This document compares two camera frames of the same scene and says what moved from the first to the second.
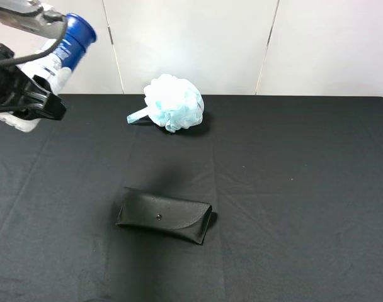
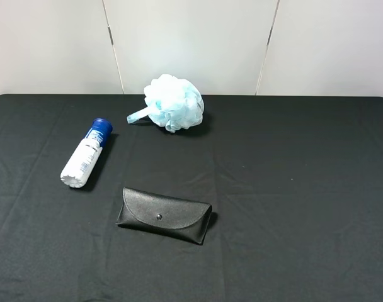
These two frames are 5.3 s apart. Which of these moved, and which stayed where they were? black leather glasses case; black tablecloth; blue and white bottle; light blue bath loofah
Moved: blue and white bottle
Stayed: black leather glasses case; black tablecloth; light blue bath loofah
